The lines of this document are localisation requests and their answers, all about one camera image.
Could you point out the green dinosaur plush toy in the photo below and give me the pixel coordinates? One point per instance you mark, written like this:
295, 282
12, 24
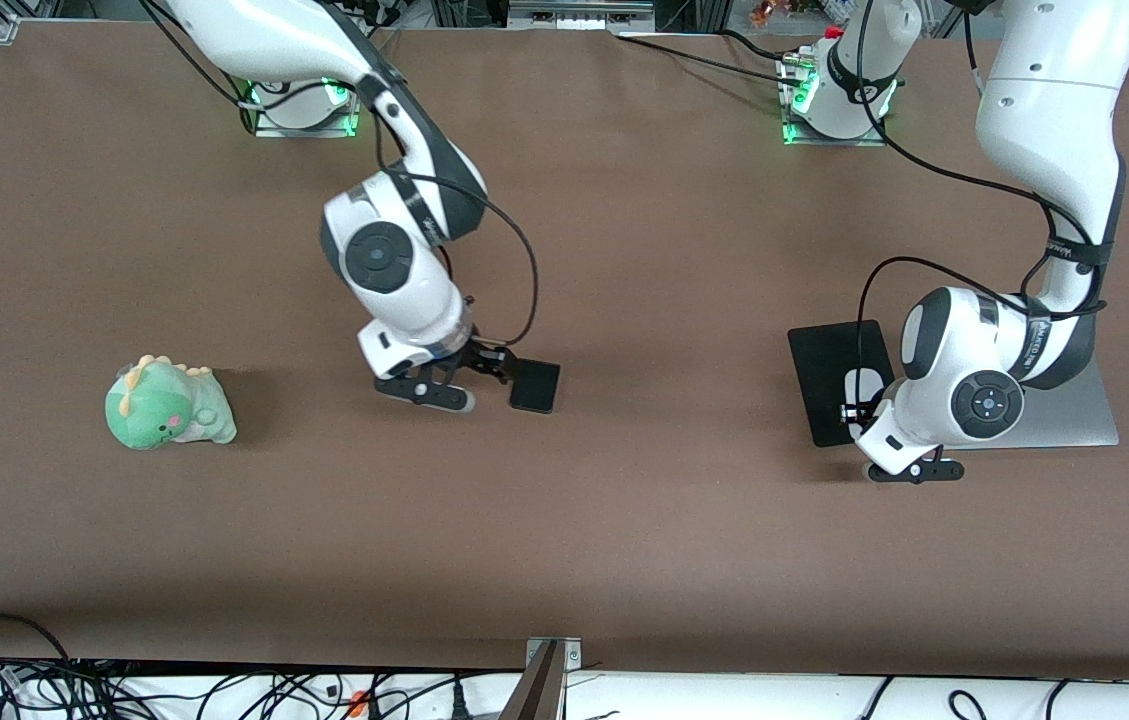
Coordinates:
164, 405

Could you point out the small black box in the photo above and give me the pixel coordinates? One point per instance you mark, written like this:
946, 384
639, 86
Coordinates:
536, 388

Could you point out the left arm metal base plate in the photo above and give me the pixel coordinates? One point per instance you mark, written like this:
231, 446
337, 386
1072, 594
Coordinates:
792, 125

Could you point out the white computer mouse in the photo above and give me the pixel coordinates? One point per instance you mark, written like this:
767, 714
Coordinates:
862, 385

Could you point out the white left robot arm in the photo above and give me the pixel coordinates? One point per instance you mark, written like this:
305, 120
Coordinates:
1044, 100

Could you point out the black mouse pad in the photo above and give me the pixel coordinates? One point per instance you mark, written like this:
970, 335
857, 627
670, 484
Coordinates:
829, 380

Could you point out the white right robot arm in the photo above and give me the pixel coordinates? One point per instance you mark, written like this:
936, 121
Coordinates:
394, 290

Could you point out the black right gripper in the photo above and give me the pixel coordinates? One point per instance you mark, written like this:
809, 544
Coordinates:
477, 358

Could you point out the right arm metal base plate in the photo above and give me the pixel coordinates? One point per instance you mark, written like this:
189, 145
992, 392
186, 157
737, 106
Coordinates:
349, 110

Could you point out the silver laptop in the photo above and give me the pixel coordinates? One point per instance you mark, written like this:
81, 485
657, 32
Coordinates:
1084, 415

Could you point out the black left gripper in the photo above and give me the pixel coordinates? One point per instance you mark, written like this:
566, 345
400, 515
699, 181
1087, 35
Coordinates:
853, 411

